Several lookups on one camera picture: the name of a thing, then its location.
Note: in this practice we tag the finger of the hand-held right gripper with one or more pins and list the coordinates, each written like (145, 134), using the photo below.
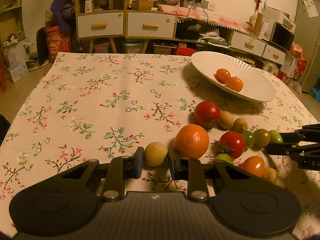
(280, 149)
(291, 137)

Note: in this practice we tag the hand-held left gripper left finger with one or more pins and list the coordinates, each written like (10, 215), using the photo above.
(139, 163)

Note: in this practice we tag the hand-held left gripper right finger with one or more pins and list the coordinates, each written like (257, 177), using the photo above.
(171, 162)

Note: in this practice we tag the green cherry tomato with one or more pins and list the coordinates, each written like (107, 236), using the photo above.
(223, 158)
(275, 135)
(248, 139)

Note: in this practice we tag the pale yellow round fruit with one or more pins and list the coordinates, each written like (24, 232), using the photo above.
(155, 153)

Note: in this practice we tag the large orange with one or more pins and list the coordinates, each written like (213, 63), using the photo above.
(192, 141)

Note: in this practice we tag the white ribbed plate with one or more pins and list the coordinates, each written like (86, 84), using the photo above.
(252, 80)

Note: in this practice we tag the olive brown cherry tomato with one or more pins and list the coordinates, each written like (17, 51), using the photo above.
(262, 137)

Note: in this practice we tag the yellow-brown small fruit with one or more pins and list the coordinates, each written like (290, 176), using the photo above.
(270, 175)
(240, 124)

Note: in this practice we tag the large orange cherry tomato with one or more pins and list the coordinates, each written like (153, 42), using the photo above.
(253, 166)

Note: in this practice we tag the red tomato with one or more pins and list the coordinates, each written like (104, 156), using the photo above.
(207, 113)
(232, 143)

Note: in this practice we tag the blue plastic stool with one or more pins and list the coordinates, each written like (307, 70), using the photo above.
(315, 90)

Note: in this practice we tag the yellow-green small fruit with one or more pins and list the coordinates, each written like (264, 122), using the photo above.
(226, 119)

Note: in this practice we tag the floral tablecloth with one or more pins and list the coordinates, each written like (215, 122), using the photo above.
(100, 100)

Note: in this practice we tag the small tangerine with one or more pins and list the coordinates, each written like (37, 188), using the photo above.
(235, 84)

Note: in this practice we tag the small orange cherry tomato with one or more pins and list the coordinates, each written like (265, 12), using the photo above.
(223, 75)

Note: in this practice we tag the grey refrigerator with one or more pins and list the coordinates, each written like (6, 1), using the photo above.
(308, 42)

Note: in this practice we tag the microwave oven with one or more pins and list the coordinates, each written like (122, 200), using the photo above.
(282, 36)

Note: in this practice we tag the red cardboard box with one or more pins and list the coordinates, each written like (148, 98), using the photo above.
(185, 51)

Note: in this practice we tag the clear plastic storage box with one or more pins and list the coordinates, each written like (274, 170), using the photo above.
(131, 46)
(163, 48)
(101, 47)

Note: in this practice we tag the long wooden sideboard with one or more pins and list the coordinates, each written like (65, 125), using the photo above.
(220, 37)

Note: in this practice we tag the black box in sideboard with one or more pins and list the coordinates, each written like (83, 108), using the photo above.
(186, 32)

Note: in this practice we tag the pink patterned cloth runner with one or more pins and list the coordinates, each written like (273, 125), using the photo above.
(220, 18)

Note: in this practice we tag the low wooden drawer cabinet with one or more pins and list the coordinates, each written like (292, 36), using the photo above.
(150, 20)

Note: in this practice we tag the orange printed bag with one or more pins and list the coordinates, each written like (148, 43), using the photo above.
(56, 45)

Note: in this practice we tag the black flat board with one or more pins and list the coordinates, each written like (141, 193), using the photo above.
(41, 46)

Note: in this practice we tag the brown cardboard box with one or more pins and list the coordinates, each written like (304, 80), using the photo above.
(145, 5)

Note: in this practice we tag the white paper bags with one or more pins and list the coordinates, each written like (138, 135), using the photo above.
(17, 60)

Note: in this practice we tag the tall wooden shelf cabinet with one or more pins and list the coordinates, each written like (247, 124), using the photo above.
(100, 5)

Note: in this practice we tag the red plastic chair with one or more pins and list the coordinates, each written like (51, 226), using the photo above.
(2, 70)

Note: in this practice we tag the purple plush toy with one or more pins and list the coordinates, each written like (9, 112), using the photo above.
(62, 12)

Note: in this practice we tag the wooden bookshelf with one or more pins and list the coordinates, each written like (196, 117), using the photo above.
(10, 5)

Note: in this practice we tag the wall power outlets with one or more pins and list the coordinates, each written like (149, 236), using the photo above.
(200, 3)

